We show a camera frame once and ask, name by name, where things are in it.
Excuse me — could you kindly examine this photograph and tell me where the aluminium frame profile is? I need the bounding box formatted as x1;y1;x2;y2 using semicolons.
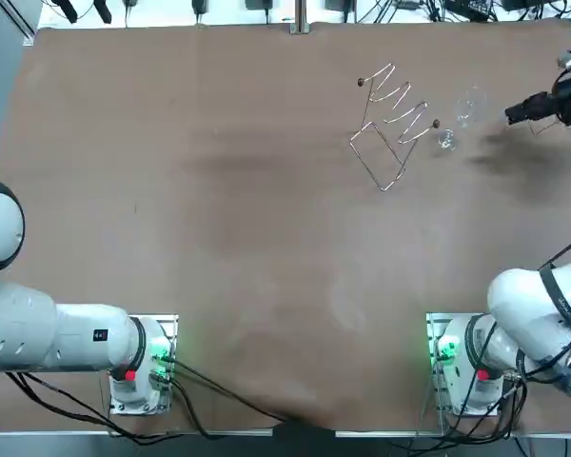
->
0;0;42;47

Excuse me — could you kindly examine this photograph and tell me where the chrome wire goblet holder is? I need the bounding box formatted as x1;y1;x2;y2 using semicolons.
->
349;64;443;192

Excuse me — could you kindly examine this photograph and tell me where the thick black base cable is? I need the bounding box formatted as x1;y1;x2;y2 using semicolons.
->
168;359;289;425

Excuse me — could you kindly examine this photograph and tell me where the black adapter with white print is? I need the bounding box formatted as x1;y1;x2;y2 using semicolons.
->
444;0;499;21

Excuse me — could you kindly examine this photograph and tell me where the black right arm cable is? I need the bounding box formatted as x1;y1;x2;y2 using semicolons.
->
411;232;571;442

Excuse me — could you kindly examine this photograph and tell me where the aluminium upright post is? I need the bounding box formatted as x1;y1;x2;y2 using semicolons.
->
292;0;310;34

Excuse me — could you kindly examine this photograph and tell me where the clear glass goblet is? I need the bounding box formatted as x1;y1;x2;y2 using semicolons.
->
436;87;487;154

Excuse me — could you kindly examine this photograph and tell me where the black junction box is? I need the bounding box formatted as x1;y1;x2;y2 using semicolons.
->
273;418;337;442

